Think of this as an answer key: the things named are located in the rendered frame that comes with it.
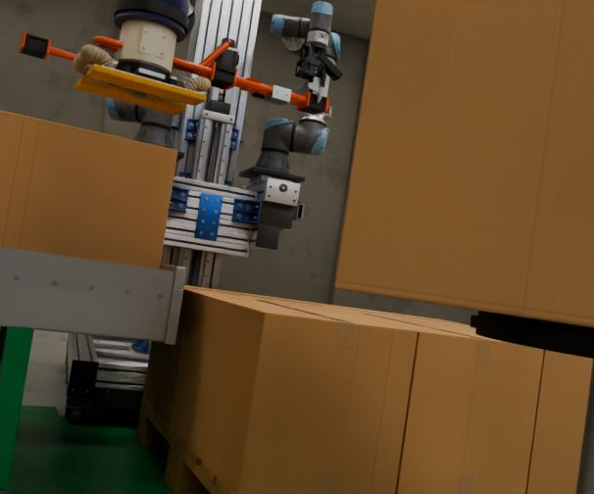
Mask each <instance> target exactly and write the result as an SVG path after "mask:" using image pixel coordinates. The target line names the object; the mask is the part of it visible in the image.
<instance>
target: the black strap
mask: <svg viewBox="0 0 594 494"><path fill-rule="evenodd" d="M123 11H143V12H149V13H153V14H157V15H161V16H163V17H166V18H168V19H170V20H172V21H174V22H176V23H178V24H179V25H181V26H182V27H183V29H184V33H185V34H186V33H187V29H188V23H189V19H188V18H187V17H186V15H185V14H184V13H183V12H181V11H180V10H179V9H178V8H176V7H174V6H172V5H170V4H167V3H164V2H161V1H158V0H119V1H118V2H117V3H116V8H115V13H114V16H115V17H116V16H117V14H118V13H120V12H123Z"/></svg>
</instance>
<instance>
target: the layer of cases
mask: <svg viewBox="0 0 594 494"><path fill-rule="evenodd" d="M182 290H183V295H182V302H181V308H180V315H179V321H178V328H177V334H176V340H175V345H172V344H165V343H163V342H160V341H152V343H151V349H150V355H149V362H148V368H147V374H146V380H145V386H144V393H143V397H144V398H145V399H146V400H147V401H148V402H149V403H150V404H151V406H152V407H153V408H154V409H155V410H156V411H157V412H158V413H159V414H160V415H161V417H162V418H163V419H164V420H165V421H166V422H167V423H168V424H169V425H170V426H171V427H172V429H173V430H174V431H175V432H176V433H177V434H178V435H179V436H180V437H181V439H182V440H183V441H184V442H185V443H186V444H187V445H188V446H189V447H190V448H191V449H192V451H193V452H194V453H195V454H196V455H197V456H198V457H199V458H200V459H201V460H202V462H203V463H204V464H205V465H206V466H207V467H208V468H209V469H210V470H211V471H212V472H213V474H214V475H215V476H216V477H217V478H218V479H219V480H220V481H221V482H222V483H223V485H224V486H225V487H226V488H227V489H228V490H229V491H230V492H231V493H232V494H576V488H577V481H578V473H579V465H580V457H581V449H582V441H583V433H584V426H585V419H586V411H587V403H588V395H589V387H590V379H591V372H592V364H593V359H591V358H585V357H580V356H575V355H570V354H564V353H559V352H553V351H548V350H543V349H538V348H533V347H527V346H522V345H519V344H514V343H509V342H504V341H500V340H495V339H491V338H487V337H483V336H480V335H477V334H475V331H476V328H474V327H471V326H470V325H469V324H463V323H458V322H453V321H445V320H439V319H431V318H424V317H416V316H409V315H401V314H394V313H386V312H380V311H372V310H365V309H357V308H350V307H342V306H335V305H327V304H321V303H313V302H306V301H299V300H291V299H284V298H276V297H270V296H262V295H255V294H247V293H240V292H232V291H225V290H218V289H211V288H203V287H196V286H188V285H184V288H183V289H182Z"/></svg>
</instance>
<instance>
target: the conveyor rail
mask: <svg viewBox="0 0 594 494"><path fill-rule="evenodd" d="M174 277H175V272H172V271H165V270H158V269H151V268H144V267H138V266H131V265H124V264H117V263H109V262H102V261H95V260H88V259H82V258H75V257H68V256H61V255H54V254H47V253H40V252H33V251H27V250H20V249H12V248H5V247H0V326H8V327H10V326H12V327H19V328H21V327H24V328H29V329H32V328H33V329H38V330H49V331H59V332H68V333H79V334H89V335H99V336H109V337H119V338H129V339H139V340H150V341H160V342H165V339H166V332H167V326H168V320H169V313H170V307H171V300H172V295H173V283H174Z"/></svg>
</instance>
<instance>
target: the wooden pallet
mask: <svg viewBox="0 0 594 494"><path fill-rule="evenodd" d="M135 438H136V439H137V441H138V442H139V444H140V445H141V446H155V447H169V452H168V458H167V465H166V472H165V477H164V480H165V481H166V483H167V484H168V486H169V487H170V488H171V490H172V491H173V493H174V494H232V493H231V492H230V491H229V490H228V489H227V488H226V487H225V486H224V485H223V483H222V482H221V481H220V480H219V479H218V478H217V477H216V476H215V475H214V474H213V472H212V471H211V470H210V469H209V468H208V467H207V466H206V465H205V464H204V463H203V462H202V460H201V459H200V458H199V457H198V456H197V455H196V454H195V453H194V452H193V451H192V449H191V448H190V447H189V446H188V445H187V444H186V443H185V442H184V441H183V440H182V439H181V437H180V436H179V435H178V434H177V433H176V432H175V431H174V430H173V429H172V427H171V426H170V425H169V424H168V423H167V422H166V421H165V420H164V419H163V418H162V417H161V415H160V414H159V413H158V412H157V411H156V410H155V409H154V408H153V407H152V406H151V404H150V403H149V402H148V401H147V400H146V399H145V398H144V397H142V400H141V406H140V413H139V419H138V426H137V432H136V437H135Z"/></svg>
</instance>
